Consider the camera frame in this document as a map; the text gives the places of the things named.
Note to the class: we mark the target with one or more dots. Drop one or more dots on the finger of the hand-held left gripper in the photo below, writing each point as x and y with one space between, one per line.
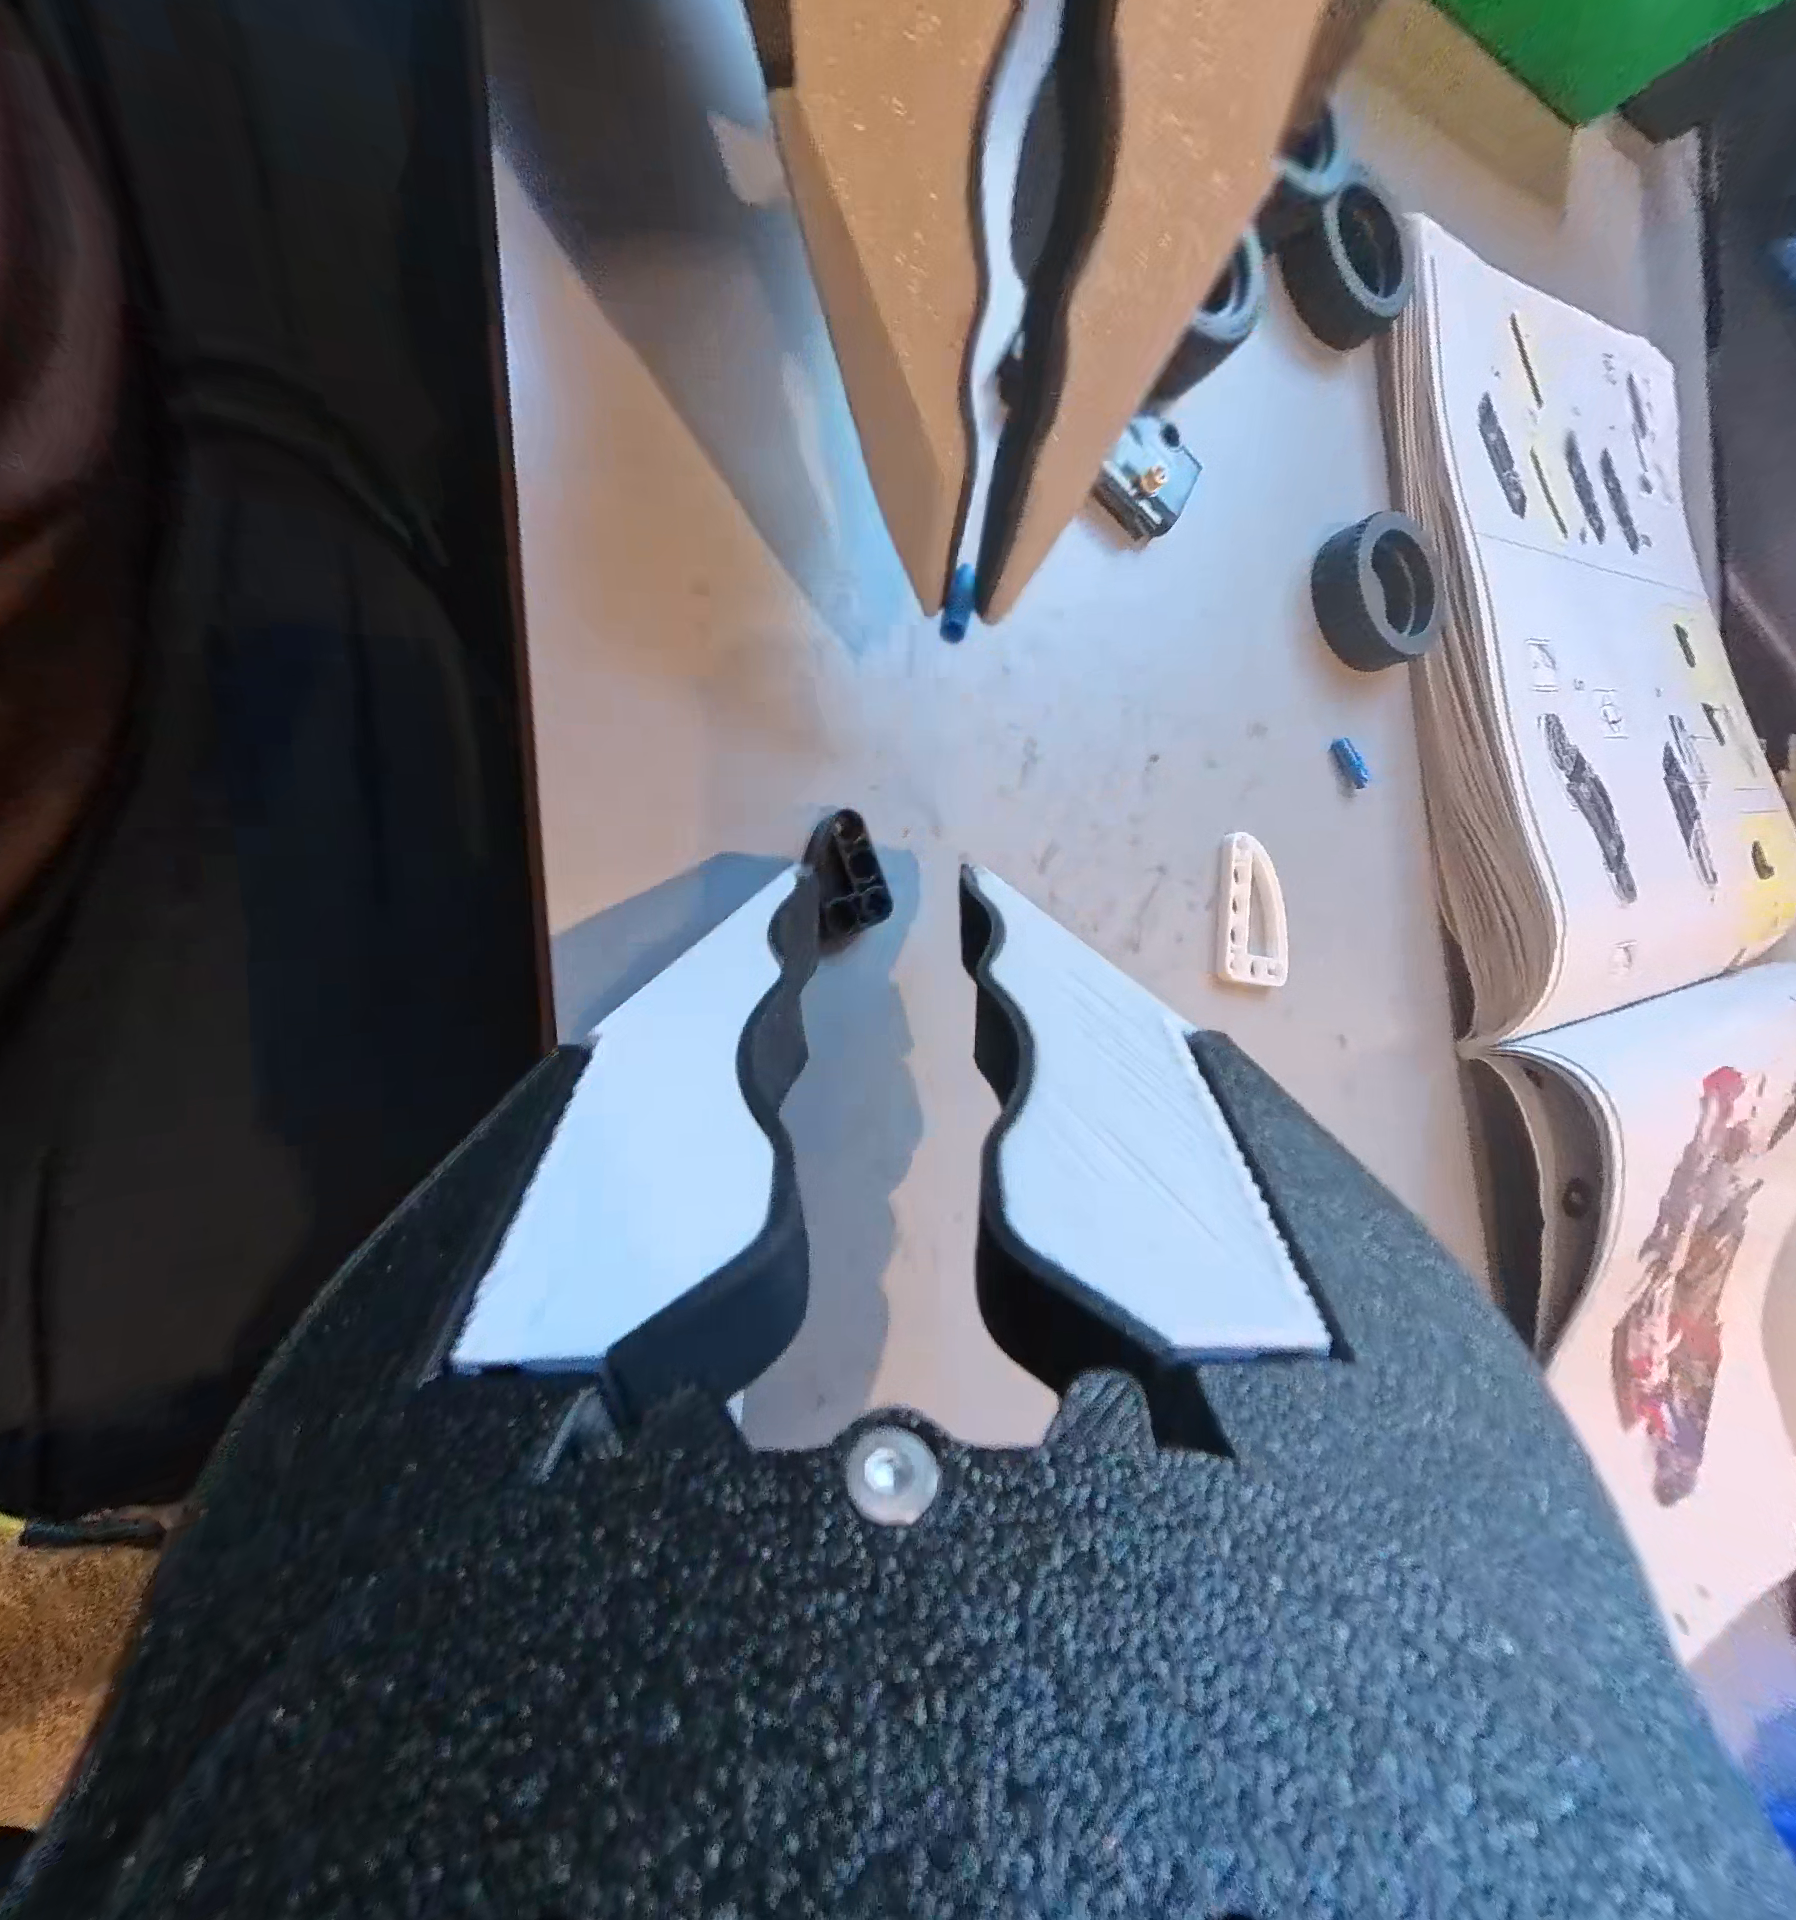
884 226
1184 151

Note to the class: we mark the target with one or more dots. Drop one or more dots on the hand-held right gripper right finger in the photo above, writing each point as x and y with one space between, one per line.
1138 1185

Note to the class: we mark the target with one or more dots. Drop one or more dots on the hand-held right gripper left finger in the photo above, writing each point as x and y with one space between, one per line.
629 1185

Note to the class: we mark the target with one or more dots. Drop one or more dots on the white curved frame brick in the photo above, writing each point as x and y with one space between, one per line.
1258 961

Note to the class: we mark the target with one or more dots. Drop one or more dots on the black brick plate assembly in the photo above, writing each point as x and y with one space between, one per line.
1147 487

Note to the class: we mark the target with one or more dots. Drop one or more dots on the black triangular holed brick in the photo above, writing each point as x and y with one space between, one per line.
846 877

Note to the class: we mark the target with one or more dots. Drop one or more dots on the blue connector pin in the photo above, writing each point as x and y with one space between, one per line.
961 601
1349 762

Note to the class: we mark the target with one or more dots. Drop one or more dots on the grey desk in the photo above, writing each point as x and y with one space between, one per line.
1138 750

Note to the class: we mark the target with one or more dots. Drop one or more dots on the black toy tyre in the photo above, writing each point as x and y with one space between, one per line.
1348 601
1319 285
1230 309
1310 151

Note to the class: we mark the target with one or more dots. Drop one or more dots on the green plastic bin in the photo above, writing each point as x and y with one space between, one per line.
1588 52

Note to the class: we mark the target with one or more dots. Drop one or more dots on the person's black pants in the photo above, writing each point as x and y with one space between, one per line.
313 750

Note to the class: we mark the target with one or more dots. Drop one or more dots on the open instruction booklet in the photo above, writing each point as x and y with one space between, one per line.
1558 601

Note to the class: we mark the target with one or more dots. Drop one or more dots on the toy car picture box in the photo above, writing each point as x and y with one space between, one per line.
1785 524

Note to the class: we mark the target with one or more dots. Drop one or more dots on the person's brown shirt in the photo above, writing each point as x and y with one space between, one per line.
14 449

